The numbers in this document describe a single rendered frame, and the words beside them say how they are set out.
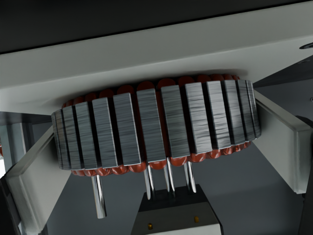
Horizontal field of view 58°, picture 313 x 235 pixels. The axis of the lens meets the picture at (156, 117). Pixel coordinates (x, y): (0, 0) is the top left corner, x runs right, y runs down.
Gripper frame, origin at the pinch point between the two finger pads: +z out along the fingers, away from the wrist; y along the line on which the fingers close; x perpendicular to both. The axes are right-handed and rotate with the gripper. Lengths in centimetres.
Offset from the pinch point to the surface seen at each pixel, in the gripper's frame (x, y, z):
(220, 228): -7.0, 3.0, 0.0
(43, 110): 2.5, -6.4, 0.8
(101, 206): -7.4, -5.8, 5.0
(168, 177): -9.5, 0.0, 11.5
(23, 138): -4.6, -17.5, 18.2
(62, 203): -16.3, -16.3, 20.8
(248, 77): 2.4, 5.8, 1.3
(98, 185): -5.7, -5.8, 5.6
